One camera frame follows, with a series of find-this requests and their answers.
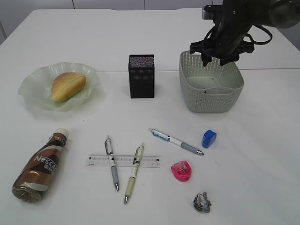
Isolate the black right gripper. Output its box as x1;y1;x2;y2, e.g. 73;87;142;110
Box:
190;24;255;67

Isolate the blue pencil sharpener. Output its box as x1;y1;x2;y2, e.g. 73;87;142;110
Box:
202;130;217;148

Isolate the small paper ball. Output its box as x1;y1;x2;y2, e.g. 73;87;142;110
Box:
193;192;211;213

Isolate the sugared bread roll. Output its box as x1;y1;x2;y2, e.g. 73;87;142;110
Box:
51;72;87;102

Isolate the brown Nescafe coffee bottle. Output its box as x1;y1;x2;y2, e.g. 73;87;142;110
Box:
12;128;69;203

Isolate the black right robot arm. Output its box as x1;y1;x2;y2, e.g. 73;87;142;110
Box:
190;0;300;66

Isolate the light green plastic basket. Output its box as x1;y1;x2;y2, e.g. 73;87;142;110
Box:
179;51;244;113

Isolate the black mesh pen holder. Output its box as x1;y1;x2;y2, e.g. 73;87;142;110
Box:
128;54;155;98

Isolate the white pen with grey grip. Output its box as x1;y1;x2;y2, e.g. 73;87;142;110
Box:
148;128;204;156

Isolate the pink pencil sharpener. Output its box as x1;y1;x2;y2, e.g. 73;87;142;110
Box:
171;161;192;182

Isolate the beige grip patterned pen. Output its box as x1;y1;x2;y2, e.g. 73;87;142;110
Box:
124;143;144;205

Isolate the grey grip patterned pen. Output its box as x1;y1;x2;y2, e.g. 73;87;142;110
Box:
105;135;120;192

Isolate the pale green wavy plate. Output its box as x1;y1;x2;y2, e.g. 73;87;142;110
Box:
18;62;100;112

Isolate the transparent plastic ruler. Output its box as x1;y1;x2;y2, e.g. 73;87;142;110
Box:
86;154;162;168

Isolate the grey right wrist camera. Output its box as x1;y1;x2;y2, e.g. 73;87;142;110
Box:
202;5;223;20

